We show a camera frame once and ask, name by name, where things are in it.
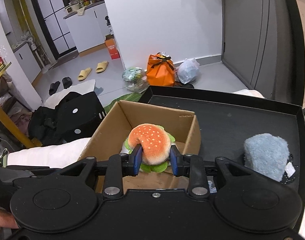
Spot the burger plush toy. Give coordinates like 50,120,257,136
121,124,176,173

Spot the brown cardboard box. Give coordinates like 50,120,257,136
79,100,201,191

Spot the grey-blue fluffy plush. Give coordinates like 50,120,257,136
244,133,290,182

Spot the black stitched fabric patch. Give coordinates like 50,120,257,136
281,154,297,184

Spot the person hand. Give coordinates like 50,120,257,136
0,210,18,229

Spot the green cartoon floor mat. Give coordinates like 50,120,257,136
104,93,143,114

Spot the black shallow tray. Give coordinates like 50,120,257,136
139,86,305,201

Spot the black dice-pattern bag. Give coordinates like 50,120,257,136
28,91,106,146

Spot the white blanket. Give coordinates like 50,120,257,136
7,138,90,168

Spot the clear bag of trash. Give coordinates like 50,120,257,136
122,67,149,93

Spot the white plastic bag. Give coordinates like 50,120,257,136
176,58,200,84

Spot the orange paper bag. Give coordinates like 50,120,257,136
146,53,175,87

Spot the yellow slipper right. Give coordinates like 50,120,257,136
95,61,108,73

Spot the yellow slipper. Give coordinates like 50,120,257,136
78,67,92,81
95,61,108,73

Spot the yellow slipper left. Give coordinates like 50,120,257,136
78,67,92,81

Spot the black slipper pair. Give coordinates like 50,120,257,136
49,77,72,95

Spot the orange cardboard carton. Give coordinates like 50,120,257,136
105,34,120,60

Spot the white kitchen cabinet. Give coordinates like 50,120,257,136
63,1,110,53

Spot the grey door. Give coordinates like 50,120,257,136
222,0,293,102

